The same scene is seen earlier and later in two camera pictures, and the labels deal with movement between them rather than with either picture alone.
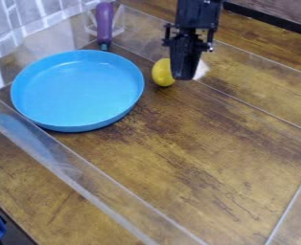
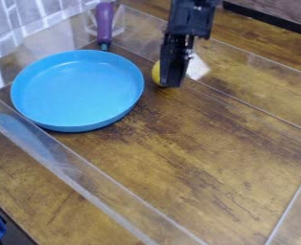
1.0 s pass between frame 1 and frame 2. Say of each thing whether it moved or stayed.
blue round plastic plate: stayed
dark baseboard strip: stayed
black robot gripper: moved
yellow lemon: stayed
